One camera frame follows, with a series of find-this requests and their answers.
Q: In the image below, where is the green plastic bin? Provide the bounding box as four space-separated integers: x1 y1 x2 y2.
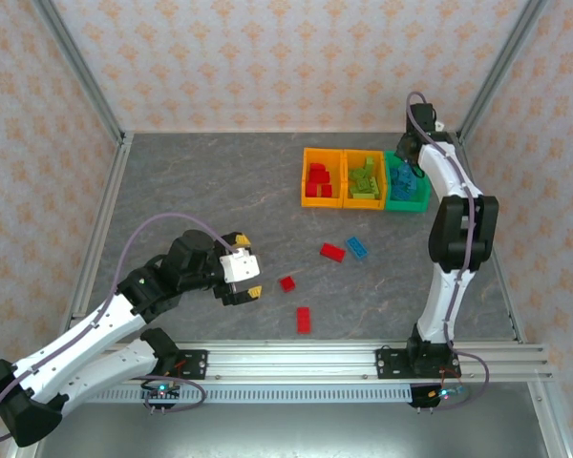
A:
383 150 433 214

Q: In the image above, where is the orange plastic bin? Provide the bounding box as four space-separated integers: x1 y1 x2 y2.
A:
342 148 388 211
299 146 348 210

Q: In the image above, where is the small circuit board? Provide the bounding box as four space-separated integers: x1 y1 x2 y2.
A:
140 381 182 402
424 385 467 402

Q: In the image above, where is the grey metal panel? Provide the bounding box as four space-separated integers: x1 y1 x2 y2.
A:
32 403 550 458

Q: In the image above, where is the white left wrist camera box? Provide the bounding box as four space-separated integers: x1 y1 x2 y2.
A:
219 246 262 283

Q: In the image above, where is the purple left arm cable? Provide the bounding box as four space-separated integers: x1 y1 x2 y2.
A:
0 213 240 443

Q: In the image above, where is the aluminium mounting rail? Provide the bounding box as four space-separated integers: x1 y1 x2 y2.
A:
31 341 555 383

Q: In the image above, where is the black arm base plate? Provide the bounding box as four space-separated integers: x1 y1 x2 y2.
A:
121 349 210 381
374 347 464 381

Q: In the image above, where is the aluminium frame post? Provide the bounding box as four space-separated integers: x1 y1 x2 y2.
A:
456 0 550 142
32 0 127 142

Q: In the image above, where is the slotted grey cable duct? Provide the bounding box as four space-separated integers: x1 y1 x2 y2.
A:
52 386 464 405

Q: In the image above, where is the aluminium table back rail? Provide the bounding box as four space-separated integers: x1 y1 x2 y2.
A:
122 127 462 135

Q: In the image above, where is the aluminium table side rail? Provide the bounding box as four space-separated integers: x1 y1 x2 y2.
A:
56 133 135 344
457 133 526 344

